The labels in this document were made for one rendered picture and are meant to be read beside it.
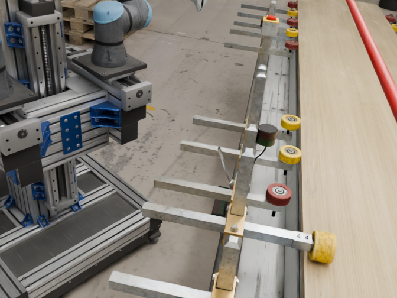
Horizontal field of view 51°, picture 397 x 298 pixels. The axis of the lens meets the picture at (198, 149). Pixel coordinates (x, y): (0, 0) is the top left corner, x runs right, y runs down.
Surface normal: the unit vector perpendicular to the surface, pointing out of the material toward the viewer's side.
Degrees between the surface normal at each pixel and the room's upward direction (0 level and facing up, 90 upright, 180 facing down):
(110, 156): 0
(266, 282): 0
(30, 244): 0
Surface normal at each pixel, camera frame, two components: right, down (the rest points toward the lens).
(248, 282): 0.09, -0.83
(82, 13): -0.18, 0.54
